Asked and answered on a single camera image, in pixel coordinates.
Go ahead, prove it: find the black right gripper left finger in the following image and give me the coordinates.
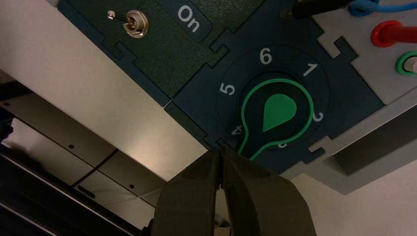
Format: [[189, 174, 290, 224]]
[[151, 147, 226, 236]]

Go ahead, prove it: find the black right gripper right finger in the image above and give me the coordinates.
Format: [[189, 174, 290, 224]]
[[222, 148, 317, 236]]

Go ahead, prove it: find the dark knob with green pointer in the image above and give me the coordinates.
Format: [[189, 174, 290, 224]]
[[237, 78, 315, 162]]

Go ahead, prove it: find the teal and grey control box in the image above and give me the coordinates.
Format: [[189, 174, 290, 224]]
[[57, 0, 417, 196]]

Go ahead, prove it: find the black frame rail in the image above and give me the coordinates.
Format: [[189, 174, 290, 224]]
[[0, 143, 142, 236]]

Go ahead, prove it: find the grey metal frame panel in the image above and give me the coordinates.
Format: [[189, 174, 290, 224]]
[[0, 92, 167, 209]]

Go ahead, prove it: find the metal toggle switch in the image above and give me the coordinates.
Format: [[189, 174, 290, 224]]
[[107, 9, 149, 39]]

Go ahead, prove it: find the black banana plug cable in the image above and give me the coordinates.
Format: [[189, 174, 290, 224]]
[[280, 0, 357, 19]]

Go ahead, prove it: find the red banana plug cable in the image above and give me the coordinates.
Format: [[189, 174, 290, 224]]
[[371, 20, 417, 48]]

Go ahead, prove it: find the blue banana plug cable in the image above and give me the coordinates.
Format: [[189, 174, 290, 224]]
[[348, 0, 417, 18]]

